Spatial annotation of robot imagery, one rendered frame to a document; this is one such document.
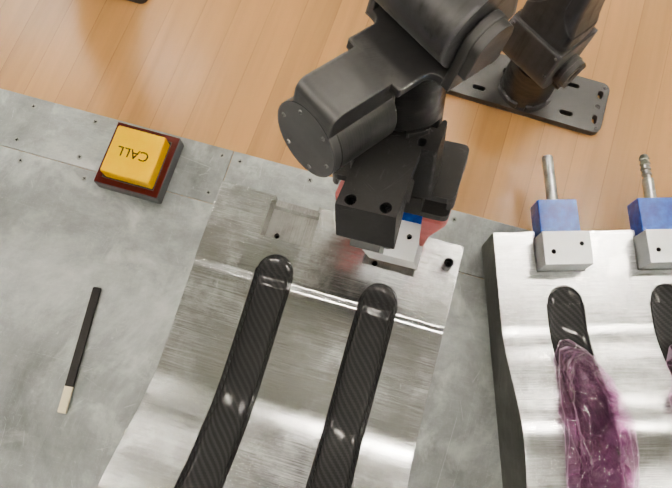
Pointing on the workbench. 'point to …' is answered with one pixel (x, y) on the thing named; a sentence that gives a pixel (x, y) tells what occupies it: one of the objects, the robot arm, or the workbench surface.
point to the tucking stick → (79, 351)
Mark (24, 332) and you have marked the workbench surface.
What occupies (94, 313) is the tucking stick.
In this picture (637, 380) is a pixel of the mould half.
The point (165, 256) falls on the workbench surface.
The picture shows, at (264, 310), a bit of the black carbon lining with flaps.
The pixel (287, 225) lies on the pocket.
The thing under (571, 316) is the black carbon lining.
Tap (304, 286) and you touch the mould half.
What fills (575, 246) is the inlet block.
